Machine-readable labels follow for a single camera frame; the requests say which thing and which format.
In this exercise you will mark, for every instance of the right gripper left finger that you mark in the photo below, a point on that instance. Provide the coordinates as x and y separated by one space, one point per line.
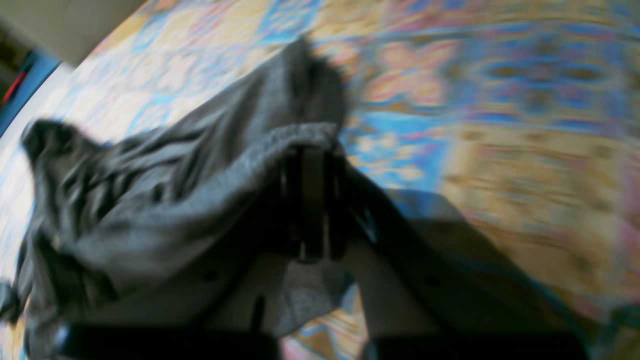
225 303

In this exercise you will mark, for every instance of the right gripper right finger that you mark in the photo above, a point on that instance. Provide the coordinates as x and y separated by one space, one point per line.
417 304

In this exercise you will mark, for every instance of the grey t-shirt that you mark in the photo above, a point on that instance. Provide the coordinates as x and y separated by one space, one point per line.
112 220

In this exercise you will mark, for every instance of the patterned tablecloth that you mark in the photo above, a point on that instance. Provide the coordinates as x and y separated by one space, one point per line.
523 113

